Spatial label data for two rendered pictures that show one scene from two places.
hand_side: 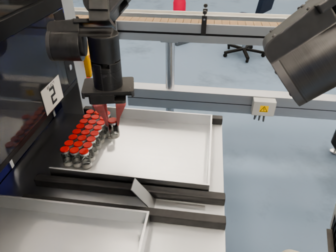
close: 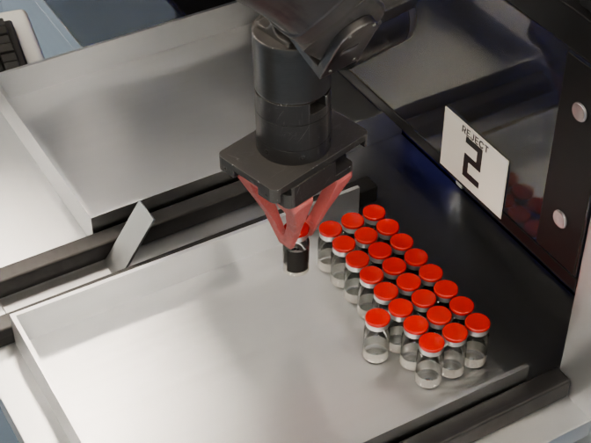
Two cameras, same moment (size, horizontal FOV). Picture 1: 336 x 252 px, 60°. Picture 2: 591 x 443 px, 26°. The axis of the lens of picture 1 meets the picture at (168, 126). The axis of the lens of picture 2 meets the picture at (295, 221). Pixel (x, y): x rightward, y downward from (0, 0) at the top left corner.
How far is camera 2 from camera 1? 1.24 m
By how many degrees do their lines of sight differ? 96
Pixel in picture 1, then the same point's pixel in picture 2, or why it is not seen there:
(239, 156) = not seen: outside the picture
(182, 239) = (19, 254)
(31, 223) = not seen: hidden behind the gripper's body
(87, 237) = (175, 180)
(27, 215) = not seen: hidden behind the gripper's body
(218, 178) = (16, 397)
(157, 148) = (226, 390)
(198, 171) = (73, 386)
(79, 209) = (219, 179)
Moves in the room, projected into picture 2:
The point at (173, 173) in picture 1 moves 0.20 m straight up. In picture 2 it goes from (127, 351) to (104, 165)
